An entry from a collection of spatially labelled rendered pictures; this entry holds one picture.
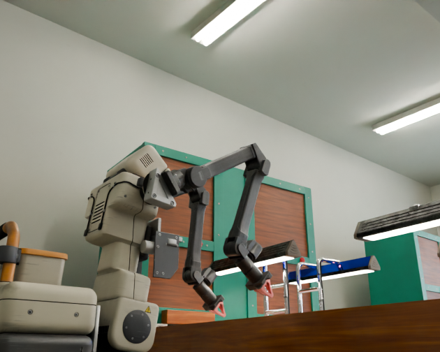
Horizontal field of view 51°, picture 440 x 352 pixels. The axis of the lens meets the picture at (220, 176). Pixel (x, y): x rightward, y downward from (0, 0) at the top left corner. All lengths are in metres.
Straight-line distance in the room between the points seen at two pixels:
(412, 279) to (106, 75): 3.29
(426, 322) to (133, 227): 0.96
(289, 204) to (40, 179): 1.71
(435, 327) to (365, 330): 0.20
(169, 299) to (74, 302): 1.29
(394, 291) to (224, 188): 2.46
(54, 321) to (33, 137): 2.24
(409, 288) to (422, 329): 3.51
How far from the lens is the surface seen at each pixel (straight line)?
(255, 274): 1.81
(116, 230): 1.62
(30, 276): 1.46
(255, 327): 1.70
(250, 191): 1.85
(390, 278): 4.89
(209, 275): 2.17
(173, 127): 4.02
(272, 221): 3.12
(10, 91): 3.49
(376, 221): 1.76
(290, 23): 3.74
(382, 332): 1.34
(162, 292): 2.54
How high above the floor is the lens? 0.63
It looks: 21 degrees up
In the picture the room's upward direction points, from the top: straight up
